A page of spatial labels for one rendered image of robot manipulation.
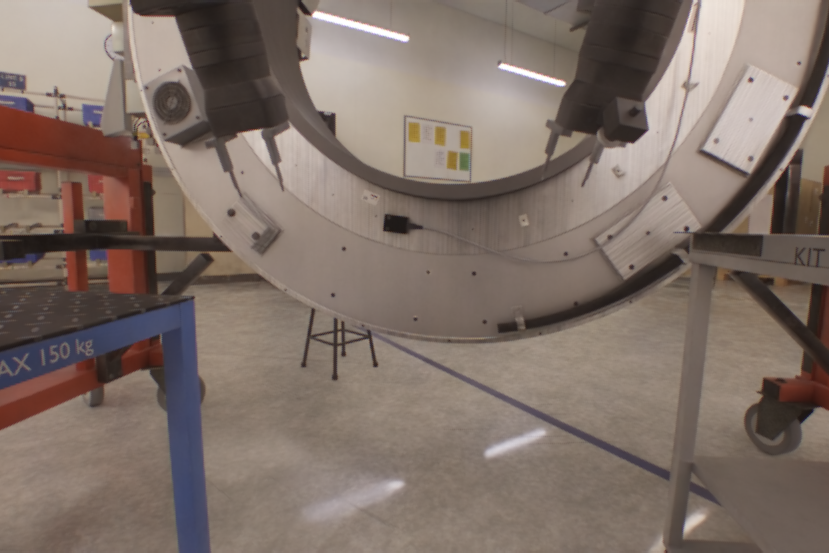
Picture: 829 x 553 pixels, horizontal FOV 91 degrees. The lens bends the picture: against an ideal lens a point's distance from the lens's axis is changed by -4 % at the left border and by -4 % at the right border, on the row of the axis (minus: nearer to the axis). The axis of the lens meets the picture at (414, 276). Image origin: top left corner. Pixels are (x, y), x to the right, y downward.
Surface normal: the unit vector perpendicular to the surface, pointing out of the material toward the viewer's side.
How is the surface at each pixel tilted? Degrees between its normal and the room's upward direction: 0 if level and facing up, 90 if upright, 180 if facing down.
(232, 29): 103
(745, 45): 90
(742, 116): 90
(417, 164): 90
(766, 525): 0
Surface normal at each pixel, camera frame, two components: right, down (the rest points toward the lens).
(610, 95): 0.09, 0.46
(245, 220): -0.13, 0.11
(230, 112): -0.12, 0.50
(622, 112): 0.18, -0.29
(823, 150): -0.85, 0.05
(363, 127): 0.53, 0.11
